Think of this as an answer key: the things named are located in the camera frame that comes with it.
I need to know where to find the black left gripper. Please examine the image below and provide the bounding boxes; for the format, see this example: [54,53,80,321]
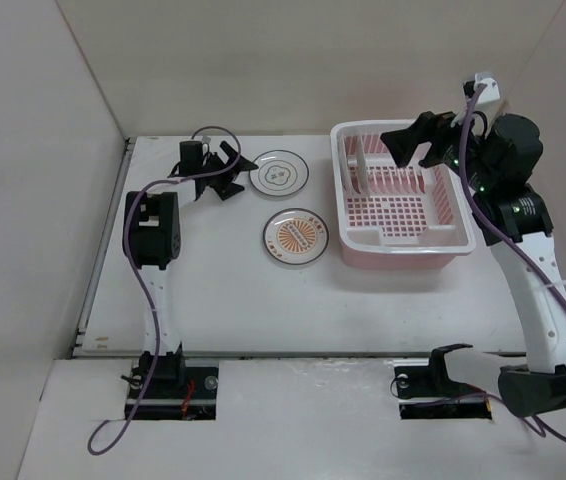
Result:
[199,143,257,200]

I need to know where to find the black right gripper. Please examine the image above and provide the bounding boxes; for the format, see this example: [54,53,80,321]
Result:
[380,104,497,193]

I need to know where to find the black rimmed flower plate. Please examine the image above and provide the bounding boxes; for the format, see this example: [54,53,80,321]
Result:
[249,150,310,197]

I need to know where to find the orange sunburst plate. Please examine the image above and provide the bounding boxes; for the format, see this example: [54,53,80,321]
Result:
[262,208,330,266]
[355,135,369,196]

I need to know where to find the green rimmed white plate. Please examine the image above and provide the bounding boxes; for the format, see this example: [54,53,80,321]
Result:
[343,136,358,194]

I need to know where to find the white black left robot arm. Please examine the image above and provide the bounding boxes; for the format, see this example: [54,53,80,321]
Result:
[122,139,256,397]

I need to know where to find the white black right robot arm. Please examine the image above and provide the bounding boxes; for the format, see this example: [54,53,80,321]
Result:
[380,112,566,417]

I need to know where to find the white pink dish rack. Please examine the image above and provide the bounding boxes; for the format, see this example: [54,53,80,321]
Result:
[330,120,476,270]

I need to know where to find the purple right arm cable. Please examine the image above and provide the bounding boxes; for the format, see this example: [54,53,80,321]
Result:
[455,82,566,446]

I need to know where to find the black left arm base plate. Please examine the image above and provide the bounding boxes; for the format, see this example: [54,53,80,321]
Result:
[133,366,219,421]

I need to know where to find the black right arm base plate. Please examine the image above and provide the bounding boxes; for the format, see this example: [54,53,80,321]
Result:
[391,364,492,420]

